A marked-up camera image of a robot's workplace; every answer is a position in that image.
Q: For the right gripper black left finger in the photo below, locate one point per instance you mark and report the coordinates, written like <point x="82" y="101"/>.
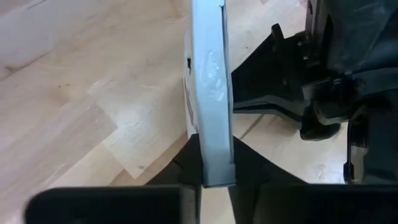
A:
<point x="189" y="168"/>

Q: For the white box with printed labels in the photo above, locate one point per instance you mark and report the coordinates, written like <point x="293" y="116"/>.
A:
<point x="213" y="93"/>

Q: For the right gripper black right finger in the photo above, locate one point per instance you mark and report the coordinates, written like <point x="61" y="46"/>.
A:
<point x="248" y="174"/>

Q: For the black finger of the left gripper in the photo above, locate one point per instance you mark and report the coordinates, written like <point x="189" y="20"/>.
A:
<point x="317" y="127"/>
<point x="273" y="68"/>

